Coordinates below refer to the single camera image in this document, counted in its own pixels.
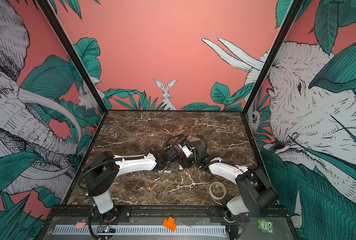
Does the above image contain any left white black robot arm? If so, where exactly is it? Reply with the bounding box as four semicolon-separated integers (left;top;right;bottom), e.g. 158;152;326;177
76;134;184;240

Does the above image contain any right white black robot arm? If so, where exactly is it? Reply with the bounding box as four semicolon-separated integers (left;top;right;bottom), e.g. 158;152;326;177
179;135;279;222

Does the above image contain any clear tape roll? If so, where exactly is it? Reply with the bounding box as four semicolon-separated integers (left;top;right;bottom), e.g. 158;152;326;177
209;182;227;200

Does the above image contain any orange toy brick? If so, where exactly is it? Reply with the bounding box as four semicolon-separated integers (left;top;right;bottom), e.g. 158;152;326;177
162;217;177;233

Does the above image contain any small green circuit board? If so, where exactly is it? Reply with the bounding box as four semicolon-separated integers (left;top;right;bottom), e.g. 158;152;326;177
97;226;116;234

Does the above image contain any green owl toy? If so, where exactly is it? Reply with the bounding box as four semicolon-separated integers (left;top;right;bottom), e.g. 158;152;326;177
257;219;274;234

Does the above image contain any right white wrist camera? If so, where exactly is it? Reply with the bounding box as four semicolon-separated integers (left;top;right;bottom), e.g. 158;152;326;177
179;140;193;158

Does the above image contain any white slotted cable duct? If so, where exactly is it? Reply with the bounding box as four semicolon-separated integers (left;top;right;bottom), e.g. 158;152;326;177
52;224;228;236

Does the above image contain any black front mounting rail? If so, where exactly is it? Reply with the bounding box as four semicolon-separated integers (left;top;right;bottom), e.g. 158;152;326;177
45;205;291;225

